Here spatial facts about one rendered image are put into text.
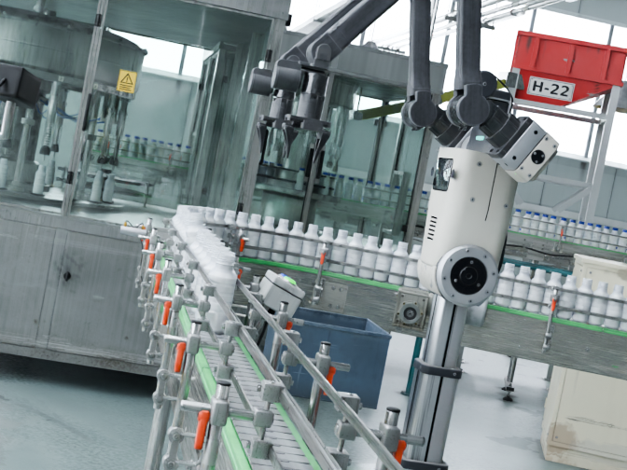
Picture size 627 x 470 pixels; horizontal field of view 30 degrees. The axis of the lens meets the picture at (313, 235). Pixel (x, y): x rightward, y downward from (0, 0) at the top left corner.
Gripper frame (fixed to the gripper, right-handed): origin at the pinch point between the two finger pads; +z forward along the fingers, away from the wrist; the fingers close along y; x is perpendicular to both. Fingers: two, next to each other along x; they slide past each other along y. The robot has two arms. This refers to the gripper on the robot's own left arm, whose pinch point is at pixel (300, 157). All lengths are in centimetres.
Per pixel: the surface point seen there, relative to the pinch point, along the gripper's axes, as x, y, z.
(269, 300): -10.6, -2.6, 33.0
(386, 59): 540, 129, -83
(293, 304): -10.6, 3.0, 32.9
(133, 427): 290, -11, 141
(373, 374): 56, 41, 57
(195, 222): 43, -18, 22
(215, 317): -29.0, -15.9, 36.1
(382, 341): 56, 42, 47
